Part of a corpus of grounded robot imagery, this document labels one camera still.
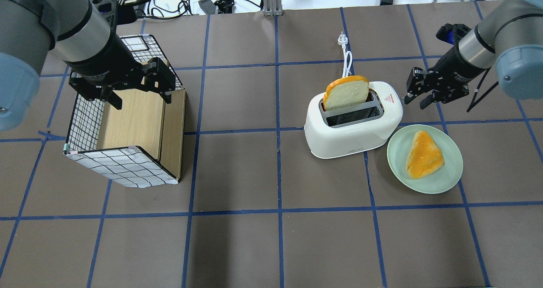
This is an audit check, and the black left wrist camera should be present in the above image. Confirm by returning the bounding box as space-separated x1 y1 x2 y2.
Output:
90 0 137 31

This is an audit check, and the triangular toast on plate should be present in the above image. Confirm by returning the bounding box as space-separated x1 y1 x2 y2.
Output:
406 130 445 179

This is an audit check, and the light green round plate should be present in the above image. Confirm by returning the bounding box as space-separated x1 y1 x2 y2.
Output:
386 124 463 194

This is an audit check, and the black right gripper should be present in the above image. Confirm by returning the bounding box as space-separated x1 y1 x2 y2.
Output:
403 46 486 110

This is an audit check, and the white two-slot toaster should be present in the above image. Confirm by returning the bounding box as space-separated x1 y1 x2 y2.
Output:
304 81 403 159

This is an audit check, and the orange-crust bread slice in toaster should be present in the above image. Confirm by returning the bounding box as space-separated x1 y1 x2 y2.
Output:
323 75 369 112

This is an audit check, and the blue-lit right wrist camera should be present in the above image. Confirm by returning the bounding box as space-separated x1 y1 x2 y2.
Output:
436 23 471 45

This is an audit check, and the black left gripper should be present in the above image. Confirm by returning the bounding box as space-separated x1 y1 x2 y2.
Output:
69 57 176 110

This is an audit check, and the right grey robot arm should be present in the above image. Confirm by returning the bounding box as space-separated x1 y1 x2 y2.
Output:
404 0 543 109

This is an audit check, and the wire basket with wooden panels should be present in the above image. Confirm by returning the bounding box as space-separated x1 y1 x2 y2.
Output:
63 34 186 188

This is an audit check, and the black power adapter left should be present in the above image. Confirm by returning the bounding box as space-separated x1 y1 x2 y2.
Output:
198 0 218 15

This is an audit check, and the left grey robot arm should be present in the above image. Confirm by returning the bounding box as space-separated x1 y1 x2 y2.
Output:
0 0 176 131

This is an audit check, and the white toaster power cable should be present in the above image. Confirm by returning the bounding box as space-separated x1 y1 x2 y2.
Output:
337 32 354 78

